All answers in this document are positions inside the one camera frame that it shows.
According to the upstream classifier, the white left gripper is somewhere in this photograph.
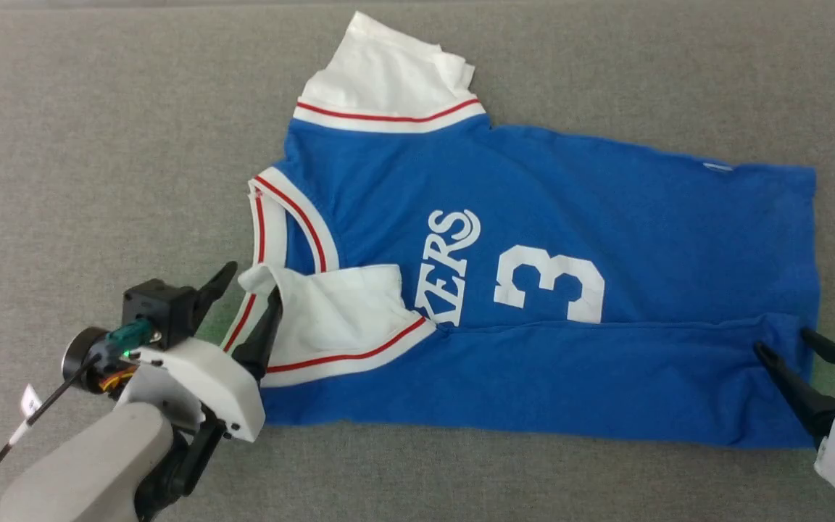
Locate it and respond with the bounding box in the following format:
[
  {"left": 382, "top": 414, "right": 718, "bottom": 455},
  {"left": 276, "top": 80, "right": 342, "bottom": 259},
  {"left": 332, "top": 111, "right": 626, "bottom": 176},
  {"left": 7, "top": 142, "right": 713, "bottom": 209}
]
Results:
[{"left": 116, "top": 262, "right": 285, "bottom": 444}]

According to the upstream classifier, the blue white Lakers jersey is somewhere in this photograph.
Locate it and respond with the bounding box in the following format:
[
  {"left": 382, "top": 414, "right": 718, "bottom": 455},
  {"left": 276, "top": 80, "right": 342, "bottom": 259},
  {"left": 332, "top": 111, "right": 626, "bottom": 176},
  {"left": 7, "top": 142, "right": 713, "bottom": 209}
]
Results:
[{"left": 220, "top": 11, "right": 822, "bottom": 449}]

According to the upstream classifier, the grey fabric sofa surface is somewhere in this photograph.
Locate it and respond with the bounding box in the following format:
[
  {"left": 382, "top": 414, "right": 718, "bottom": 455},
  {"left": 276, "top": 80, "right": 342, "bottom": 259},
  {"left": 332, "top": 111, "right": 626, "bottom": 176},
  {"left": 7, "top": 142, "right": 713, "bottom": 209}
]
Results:
[{"left": 0, "top": 0, "right": 835, "bottom": 522}]

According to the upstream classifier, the black round cable plug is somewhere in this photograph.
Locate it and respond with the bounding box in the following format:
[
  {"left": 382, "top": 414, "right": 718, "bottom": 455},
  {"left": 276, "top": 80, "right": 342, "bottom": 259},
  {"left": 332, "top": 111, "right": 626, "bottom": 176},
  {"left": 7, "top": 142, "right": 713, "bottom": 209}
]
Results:
[{"left": 62, "top": 327, "right": 111, "bottom": 394}]

